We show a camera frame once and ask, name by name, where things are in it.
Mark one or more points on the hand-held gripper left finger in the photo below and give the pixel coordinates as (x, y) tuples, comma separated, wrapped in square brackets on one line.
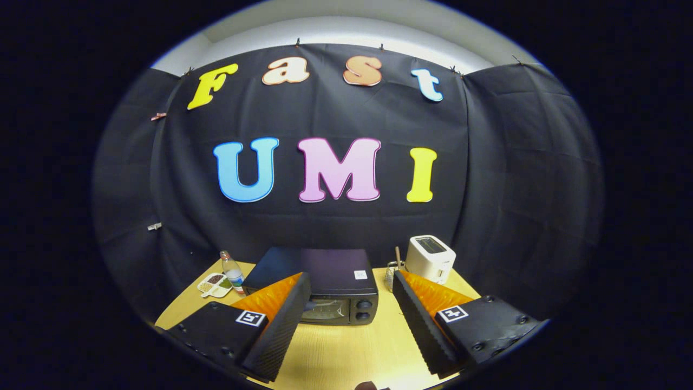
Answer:
[(289, 319)]

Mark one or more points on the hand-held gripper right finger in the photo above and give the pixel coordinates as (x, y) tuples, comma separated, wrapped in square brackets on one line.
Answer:
[(417, 322)]

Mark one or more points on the glass toaster oven door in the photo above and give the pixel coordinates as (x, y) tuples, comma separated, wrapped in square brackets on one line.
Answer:
[(325, 310)]

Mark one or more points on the black toaster oven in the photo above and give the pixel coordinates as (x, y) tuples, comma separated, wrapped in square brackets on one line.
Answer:
[(325, 265)]

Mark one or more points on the black oven knob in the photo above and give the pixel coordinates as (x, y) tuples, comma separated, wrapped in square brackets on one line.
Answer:
[(364, 315), (364, 304)]

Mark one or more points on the white bread toaster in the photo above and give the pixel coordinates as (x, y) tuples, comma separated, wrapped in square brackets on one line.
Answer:
[(430, 260)]

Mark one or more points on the wooden stick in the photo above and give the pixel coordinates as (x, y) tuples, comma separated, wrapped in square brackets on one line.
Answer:
[(398, 255)]

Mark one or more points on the clear plastic water bottle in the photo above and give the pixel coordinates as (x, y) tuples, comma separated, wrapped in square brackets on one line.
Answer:
[(233, 273)]

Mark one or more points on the divided dish of beans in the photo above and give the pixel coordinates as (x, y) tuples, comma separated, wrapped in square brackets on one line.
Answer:
[(214, 284)]

